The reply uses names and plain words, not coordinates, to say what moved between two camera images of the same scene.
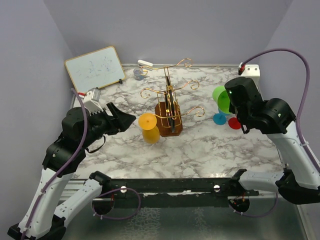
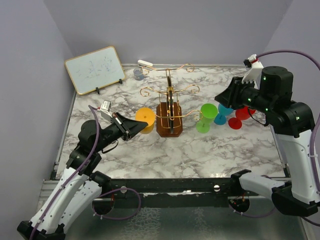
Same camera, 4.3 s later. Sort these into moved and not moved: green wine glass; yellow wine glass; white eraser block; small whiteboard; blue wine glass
Moved: yellow wine glass; green wine glass
Not moved: small whiteboard; blue wine glass; white eraser block
